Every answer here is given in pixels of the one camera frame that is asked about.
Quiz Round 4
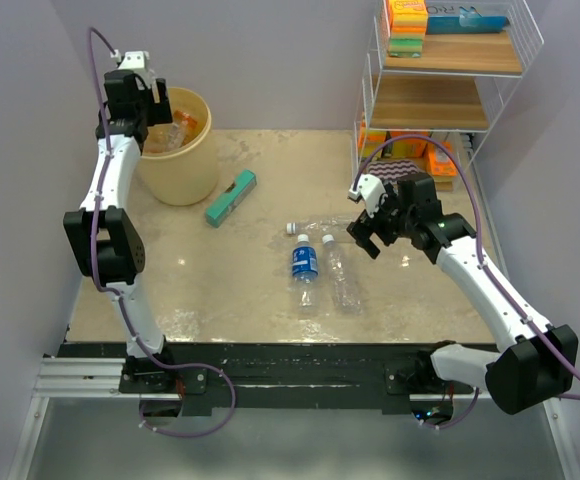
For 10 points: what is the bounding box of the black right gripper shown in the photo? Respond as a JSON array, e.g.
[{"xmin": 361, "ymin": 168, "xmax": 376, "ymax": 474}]
[{"xmin": 348, "ymin": 183, "xmax": 416, "ymax": 259}]

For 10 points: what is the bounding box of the orange label clear bottle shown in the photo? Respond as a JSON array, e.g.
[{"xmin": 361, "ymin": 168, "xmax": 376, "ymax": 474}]
[{"xmin": 144, "ymin": 110, "xmax": 197, "ymax": 154}]

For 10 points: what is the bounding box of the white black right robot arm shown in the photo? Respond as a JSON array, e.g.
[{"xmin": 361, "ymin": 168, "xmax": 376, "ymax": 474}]
[{"xmin": 347, "ymin": 173, "xmax": 578, "ymax": 414}]

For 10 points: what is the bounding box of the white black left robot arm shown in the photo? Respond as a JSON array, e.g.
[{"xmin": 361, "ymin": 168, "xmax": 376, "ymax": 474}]
[{"xmin": 63, "ymin": 68, "xmax": 172, "ymax": 359}]

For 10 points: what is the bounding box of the yellow plastic bin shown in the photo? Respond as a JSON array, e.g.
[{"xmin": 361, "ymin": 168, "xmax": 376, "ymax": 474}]
[{"xmin": 137, "ymin": 87, "xmax": 219, "ymax": 206}]

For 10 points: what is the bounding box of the slim clear bottle white cap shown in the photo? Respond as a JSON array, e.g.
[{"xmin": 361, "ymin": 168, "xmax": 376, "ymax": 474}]
[{"xmin": 322, "ymin": 234, "xmax": 362, "ymax": 315}]

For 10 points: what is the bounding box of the blue label clear bottle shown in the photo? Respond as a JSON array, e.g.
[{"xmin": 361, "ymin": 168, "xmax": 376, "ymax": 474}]
[{"xmin": 291, "ymin": 234, "xmax": 319, "ymax": 316}]

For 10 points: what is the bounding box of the purple wavy pattern pouch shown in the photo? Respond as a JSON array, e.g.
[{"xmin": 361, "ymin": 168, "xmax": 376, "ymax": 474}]
[{"xmin": 366, "ymin": 159, "xmax": 422, "ymax": 183}]

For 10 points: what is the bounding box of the crushed clear bottle white cap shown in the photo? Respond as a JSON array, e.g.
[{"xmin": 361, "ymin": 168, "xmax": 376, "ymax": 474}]
[{"xmin": 285, "ymin": 214, "xmax": 359, "ymax": 237}]

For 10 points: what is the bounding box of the sponge pack bottom shelf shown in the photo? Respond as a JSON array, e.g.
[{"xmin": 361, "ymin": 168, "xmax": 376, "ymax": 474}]
[{"xmin": 357, "ymin": 121, "xmax": 387, "ymax": 158}]

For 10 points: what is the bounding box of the orange box bottom shelf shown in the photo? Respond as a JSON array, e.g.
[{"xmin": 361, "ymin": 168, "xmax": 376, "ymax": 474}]
[{"xmin": 384, "ymin": 130, "xmax": 430, "ymax": 158}]

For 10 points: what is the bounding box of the orange box right bottom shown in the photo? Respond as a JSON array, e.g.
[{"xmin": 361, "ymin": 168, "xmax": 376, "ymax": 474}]
[{"xmin": 424, "ymin": 144, "xmax": 457, "ymax": 178}]

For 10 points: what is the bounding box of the teal rectangular box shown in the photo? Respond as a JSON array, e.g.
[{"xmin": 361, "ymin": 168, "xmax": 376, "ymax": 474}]
[{"xmin": 205, "ymin": 169, "xmax": 257, "ymax": 228}]

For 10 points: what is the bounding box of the stacked colourful sponges top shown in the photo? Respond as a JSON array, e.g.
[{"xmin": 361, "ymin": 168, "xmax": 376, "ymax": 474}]
[{"xmin": 385, "ymin": 0, "xmax": 428, "ymax": 58}]

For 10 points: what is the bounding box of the blue box on shelf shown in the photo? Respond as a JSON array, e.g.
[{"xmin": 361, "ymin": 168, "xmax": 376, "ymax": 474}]
[{"xmin": 426, "ymin": 4, "xmax": 510, "ymax": 35}]

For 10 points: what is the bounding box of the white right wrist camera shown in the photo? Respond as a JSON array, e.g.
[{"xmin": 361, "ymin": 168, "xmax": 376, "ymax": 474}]
[{"xmin": 347, "ymin": 174, "xmax": 386, "ymax": 218}]

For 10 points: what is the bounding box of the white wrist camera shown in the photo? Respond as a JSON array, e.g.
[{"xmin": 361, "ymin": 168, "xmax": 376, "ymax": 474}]
[
  {"xmin": 347, "ymin": 174, "xmax": 386, "ymax": 218},
  {"xmin": 110, "ymin": 49, "xmax": 155, "ymax": 84}
]

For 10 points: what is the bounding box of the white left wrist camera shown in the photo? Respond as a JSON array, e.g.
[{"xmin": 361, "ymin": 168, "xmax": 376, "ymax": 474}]
[{"xmin": 110, "ymin": 49, "xmax": 155, "ymax": 84}]

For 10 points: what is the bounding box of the white wire shelf rack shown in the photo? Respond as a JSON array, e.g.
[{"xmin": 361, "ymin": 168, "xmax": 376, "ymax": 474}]
[{"xmin": 351, "ymin": 1, "xmax": 544, "ymax": 169}]

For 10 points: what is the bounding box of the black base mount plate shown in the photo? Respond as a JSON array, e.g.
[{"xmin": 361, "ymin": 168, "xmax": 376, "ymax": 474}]
[{"xmin": 58, "ymin": 342, "xmax": 472, "ymax": 416}]

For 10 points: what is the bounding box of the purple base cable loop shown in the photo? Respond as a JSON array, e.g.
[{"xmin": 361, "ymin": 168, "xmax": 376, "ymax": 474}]
[{"xmin": 138, "ymin": 362, "xmax": 239, "ymax": 440}]

